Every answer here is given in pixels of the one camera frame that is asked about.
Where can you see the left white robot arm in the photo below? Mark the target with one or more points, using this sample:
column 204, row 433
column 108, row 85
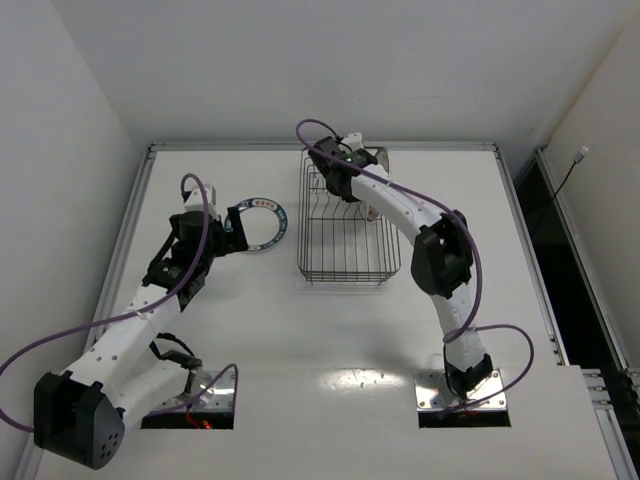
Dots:
column 83, row 413

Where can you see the black rimmed flower plate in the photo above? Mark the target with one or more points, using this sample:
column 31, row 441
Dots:
column 382, row 156

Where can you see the blue rimmed white plate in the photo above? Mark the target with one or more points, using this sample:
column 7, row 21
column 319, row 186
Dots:
column 265, row 223

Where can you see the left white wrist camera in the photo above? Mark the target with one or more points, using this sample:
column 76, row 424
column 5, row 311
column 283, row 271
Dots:
column 197, row 198

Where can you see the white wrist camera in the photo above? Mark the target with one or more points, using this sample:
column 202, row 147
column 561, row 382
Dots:
column 352, row 141
column 197, row 198

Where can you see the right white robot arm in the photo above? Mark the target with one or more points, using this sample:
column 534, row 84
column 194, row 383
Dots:
column 442, row 256

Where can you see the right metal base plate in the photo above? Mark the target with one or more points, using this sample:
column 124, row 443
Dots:
column 434, row 395

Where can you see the metal wire dish rack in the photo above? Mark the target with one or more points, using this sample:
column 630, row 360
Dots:
column 335, row 242

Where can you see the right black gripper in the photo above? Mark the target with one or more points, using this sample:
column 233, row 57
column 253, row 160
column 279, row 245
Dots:
column 338, row 185

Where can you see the orange sunburst pattern plate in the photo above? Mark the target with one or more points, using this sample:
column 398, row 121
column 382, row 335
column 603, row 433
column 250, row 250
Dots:
column 371, row 213

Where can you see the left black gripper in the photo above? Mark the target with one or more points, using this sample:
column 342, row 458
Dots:
column 226, row 235

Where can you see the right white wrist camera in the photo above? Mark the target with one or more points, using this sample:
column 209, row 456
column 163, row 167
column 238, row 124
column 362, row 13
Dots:
column 352, row 141

